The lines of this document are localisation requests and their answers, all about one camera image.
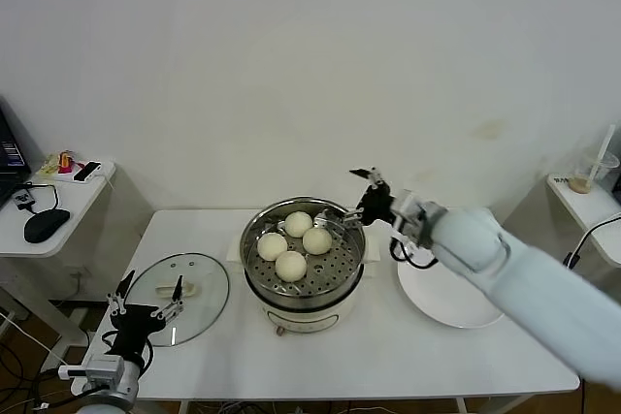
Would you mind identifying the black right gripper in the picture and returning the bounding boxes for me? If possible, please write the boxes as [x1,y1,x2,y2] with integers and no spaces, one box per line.
[319,167,397,226]

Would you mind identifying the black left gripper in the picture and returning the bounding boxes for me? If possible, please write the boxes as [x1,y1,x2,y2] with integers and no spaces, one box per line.
[107,270,185,360]

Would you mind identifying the round glass pot lid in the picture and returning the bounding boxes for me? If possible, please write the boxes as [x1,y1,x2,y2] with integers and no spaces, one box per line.
[120,252,231,348]

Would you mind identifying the white steamed baozi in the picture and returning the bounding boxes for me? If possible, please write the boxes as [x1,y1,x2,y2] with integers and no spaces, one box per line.
[275,251,309,283]
[256,233,288,262]
[284,211,314,239]
[301,227,334,256]

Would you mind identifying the stainless steel steamer basket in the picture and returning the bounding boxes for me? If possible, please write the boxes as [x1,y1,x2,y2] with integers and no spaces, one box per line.
[239,196,368,302]

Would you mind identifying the white side table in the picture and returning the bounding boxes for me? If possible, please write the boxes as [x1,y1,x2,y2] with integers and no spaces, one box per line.
[0,160,117,376]
[545,172,621,270]

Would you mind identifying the round white plate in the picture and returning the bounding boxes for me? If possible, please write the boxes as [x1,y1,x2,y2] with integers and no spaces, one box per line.
[396,258,506,330]

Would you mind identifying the black computer mouse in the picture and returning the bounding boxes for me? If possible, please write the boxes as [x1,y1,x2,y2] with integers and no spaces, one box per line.
[22,208,72,243]

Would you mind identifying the white electric cooking pot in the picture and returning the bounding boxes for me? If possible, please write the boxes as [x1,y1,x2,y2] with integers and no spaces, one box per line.
[225,232,382,337]

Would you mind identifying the black phone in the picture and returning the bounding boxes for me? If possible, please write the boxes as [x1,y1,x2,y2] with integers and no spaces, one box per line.
[71,160,104,183]

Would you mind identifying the red yellow small items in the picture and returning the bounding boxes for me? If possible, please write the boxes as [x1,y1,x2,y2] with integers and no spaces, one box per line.
[56,150,79,175]

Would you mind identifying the yellow snack packet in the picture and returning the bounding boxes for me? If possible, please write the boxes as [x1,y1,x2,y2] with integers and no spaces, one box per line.
[37,154,62,176]

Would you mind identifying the black laptop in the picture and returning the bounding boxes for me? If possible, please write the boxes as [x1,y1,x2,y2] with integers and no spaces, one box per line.
[0,96,33,207]

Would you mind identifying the clear plastic drink cup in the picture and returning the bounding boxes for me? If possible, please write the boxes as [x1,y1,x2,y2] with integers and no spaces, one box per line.
[567,151,620,195]

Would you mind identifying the white drinking straw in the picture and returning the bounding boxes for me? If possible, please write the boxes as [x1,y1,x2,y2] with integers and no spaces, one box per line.
[584,123,616,190]

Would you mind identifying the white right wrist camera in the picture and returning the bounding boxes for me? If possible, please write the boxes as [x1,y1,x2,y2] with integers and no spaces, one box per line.
[390,192,424,241]

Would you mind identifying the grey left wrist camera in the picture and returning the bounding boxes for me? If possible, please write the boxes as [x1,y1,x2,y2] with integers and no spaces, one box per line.
[57,354,125,381]

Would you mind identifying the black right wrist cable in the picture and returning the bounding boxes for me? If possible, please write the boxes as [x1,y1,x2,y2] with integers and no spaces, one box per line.
[387,234,441,271]

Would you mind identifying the white floor cable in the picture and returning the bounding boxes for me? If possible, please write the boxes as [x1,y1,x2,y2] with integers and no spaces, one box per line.
[0,311,74,371]

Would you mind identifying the thin black device cable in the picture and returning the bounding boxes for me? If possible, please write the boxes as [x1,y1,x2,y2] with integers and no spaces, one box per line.
[23,181,60,215]

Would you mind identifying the black power cable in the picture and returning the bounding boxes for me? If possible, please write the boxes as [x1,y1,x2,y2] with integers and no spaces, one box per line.
[562,212,621,269]

